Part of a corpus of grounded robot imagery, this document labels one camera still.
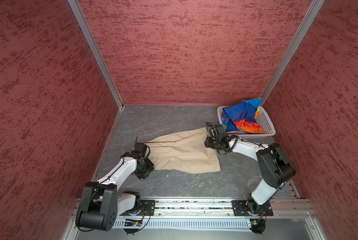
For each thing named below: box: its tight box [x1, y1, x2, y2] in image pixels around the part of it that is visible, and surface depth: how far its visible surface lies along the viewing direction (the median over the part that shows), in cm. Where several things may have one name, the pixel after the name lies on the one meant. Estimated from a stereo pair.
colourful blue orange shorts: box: [221, 98, 265, 134], surface depth 102 cm
